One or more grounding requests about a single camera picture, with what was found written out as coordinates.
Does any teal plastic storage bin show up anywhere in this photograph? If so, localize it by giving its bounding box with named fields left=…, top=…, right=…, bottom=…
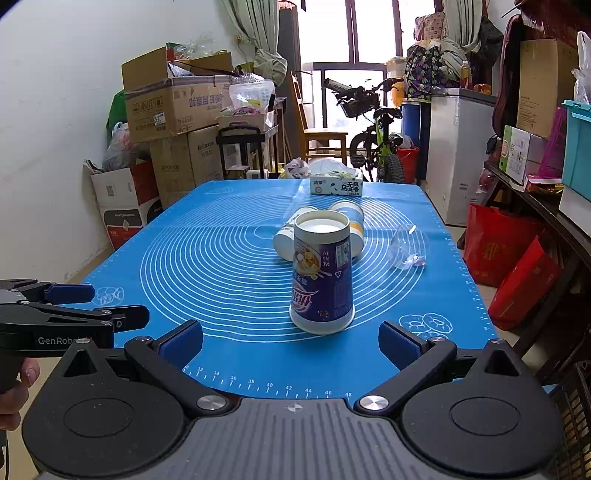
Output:
left=561, top=99, right=591, bottom=202

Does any floral fabric bag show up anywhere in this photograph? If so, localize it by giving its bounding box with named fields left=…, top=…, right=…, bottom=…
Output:
left=405, top=44, right=457, bottom=100

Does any black plastic crate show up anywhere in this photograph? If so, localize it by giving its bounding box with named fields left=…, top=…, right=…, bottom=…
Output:
left=549, top=360, right=591, bottom=480

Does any white and green carton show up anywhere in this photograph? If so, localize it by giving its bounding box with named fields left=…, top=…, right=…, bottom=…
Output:
left=499, top=124, right=548, bottom=186

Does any blue silicone mat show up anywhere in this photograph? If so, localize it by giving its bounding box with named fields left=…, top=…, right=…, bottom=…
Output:
left=60, top=179, right=502, bottom=400

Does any white chest freezer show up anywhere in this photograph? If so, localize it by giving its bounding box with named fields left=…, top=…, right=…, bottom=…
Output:
left=425, top=88, right=499, bottom=228

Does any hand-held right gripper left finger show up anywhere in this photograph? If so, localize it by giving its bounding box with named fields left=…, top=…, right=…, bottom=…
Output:
left=60, top=319, right=234, bottom=420

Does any white paper cup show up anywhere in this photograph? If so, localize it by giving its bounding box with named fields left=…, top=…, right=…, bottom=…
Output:
left=272, top=206, right=319, bottom=262

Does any dark red guitar bag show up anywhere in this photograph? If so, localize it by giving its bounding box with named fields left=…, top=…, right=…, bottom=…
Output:
left=491, top=14, right=525, bottom=139

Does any clear plastic cup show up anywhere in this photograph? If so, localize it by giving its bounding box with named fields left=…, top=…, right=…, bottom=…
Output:
left=388, top=224, right=430, bottom=271

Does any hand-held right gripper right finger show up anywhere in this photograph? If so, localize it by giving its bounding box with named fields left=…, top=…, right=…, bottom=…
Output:
left=353, top=320, right=526, bottom=416

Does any tall brown cardboard box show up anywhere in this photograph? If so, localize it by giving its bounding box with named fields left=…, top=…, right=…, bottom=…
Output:
left=516, top=39, right=581, bottom=139

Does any black and green bicycle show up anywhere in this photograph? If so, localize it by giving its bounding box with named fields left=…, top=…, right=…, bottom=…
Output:
left=323, top=78, right=419, bottom=184

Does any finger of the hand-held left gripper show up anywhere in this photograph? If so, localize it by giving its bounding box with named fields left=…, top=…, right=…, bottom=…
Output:
left=18, top=302, right=151, bottom=333
left=18, top=281, right=96, bottom=306

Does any green patterned curtain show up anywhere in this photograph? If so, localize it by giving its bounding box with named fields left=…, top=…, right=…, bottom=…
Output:
left=222, top=0, right=290, bottom=86

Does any white and red cardboard box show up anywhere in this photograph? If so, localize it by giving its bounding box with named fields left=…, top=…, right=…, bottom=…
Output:
left=83, top=159, right=165, bottom=252

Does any grey plastic bag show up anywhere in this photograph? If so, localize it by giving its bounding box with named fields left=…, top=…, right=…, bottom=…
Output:
left=102, top=122, right=151, bottom=172

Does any large open cardboard box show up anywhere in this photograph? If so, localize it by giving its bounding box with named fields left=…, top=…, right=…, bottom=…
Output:
left=121, top=46, right=237, bottom=137

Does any purple paper cup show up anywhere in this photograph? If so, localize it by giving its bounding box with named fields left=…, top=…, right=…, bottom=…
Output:
left=289, top=213, right=355, bottom=335

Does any tissue box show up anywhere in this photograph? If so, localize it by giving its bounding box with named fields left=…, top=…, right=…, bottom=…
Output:
left=309, top=170, right=365, bottom=197

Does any red paper bag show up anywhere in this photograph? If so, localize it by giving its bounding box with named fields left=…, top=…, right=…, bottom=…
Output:
left=463, top=204, right=544, bottom=288
left=488, top=235, right=562, bottom=331

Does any crumpled plastic bag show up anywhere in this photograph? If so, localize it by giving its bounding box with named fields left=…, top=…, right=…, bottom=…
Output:
left=279, top=158, right=313, bottom=180

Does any wooden chair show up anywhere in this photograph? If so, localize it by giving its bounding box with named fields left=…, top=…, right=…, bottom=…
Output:
left=290, top=71, right=350, bottom=168

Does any person's left hand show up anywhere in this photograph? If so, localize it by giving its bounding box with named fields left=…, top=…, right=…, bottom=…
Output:
left=0, top=357, right=41, bottom=432

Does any blue barrel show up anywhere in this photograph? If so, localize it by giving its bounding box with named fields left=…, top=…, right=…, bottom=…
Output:
left=401, top=98, right=433, bottom=182

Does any dark wooden side table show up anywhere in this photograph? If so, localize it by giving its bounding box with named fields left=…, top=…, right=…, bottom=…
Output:
left=482, top=161, right=591, bottom=384

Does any white cup with yellow band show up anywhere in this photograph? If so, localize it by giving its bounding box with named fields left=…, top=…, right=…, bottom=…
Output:
left=329, top=199, right=365, bottom=257

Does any red bucket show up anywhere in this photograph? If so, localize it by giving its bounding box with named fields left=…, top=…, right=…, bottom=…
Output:
left=397, top=147, right=422, bottom=184

